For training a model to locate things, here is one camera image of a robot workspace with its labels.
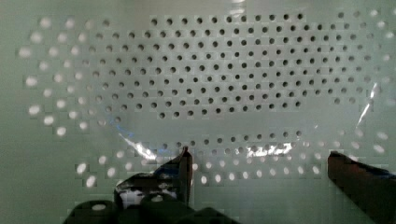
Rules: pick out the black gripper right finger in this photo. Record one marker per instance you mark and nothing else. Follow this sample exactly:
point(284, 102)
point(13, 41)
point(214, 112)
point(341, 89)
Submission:
point(372, 189)

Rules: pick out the mint green plastic strainer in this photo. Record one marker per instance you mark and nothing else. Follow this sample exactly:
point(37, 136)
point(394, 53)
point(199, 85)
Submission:
point(260, 92)

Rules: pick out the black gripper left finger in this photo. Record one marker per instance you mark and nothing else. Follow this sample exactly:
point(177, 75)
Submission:
point(172, 178)

